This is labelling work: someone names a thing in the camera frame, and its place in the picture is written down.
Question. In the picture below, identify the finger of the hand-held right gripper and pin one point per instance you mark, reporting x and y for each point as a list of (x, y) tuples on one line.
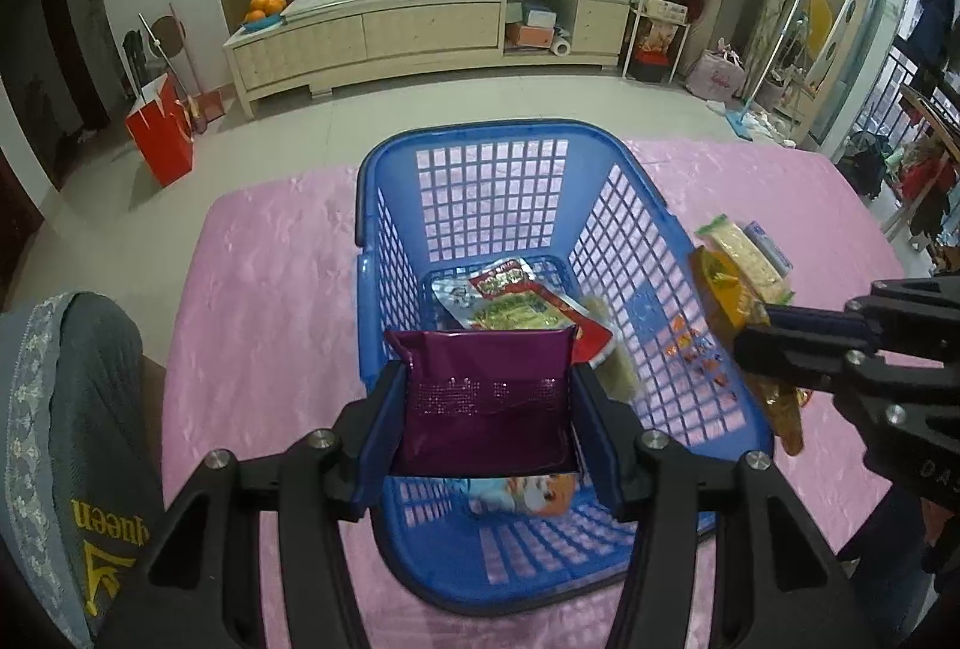
[(795, 360), (817, 319)]

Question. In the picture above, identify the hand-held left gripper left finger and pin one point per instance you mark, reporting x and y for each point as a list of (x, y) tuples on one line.
[(379, 416)]

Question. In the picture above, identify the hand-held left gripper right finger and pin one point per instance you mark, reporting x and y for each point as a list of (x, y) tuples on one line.
[(600, 446)]

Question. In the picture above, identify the dark blue gum tube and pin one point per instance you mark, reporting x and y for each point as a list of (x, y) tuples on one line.
[(772, 248)]

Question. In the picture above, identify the orange cartoon sausage packet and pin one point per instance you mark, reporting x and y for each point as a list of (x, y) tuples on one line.
[(525, 495)]

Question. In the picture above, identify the golden yellow food packet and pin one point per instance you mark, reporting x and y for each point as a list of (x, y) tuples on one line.
[(724, 289)]

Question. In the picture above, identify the beige wafer packet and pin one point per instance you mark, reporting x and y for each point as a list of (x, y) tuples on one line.
[(742, 251)]

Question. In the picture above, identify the purple foil packet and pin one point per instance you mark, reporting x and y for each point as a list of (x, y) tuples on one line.
[(480, 394)]

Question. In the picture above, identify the red and green packet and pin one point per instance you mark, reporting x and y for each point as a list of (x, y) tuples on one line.
[(525, 308)]

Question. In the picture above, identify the blue plastic basket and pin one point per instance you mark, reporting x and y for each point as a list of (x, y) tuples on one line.
[(465, 566)]

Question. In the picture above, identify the wooden clothes rack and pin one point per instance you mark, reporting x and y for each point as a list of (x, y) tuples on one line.
[(930, 117)]

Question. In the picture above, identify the pink tote bag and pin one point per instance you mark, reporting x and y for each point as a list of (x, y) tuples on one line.
[(716, 75)]

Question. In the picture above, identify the arched standing mirror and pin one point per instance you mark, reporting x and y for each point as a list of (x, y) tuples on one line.
[(840, 34)]

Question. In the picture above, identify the grey lace-trimmed chair cover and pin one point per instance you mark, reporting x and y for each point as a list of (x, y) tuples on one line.
[(67, 431)]

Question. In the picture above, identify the row of hanging clothes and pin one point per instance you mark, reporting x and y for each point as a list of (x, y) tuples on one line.
[(934, 19)]

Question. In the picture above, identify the white metal shelf rack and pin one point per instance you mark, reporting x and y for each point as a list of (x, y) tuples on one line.
[(664, 4)]

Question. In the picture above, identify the red paper bag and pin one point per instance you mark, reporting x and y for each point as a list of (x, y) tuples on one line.
[(159, 132)]

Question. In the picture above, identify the white paper roll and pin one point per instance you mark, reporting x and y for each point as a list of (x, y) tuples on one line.
[(561, 48)]

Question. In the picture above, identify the beige low cabinet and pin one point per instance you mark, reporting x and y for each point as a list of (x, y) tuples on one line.
[(420, 34)]

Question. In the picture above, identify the broom and dustpan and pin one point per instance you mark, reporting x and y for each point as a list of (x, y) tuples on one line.
[(176, 72)]

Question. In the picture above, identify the orange box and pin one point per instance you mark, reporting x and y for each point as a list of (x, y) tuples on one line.
[(529, 36)]

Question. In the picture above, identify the teal box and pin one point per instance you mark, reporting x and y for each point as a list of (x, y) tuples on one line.
[(538, 17)]

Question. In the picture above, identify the pile of oranges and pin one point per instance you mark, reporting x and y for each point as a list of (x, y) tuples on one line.
[(265, 8)]

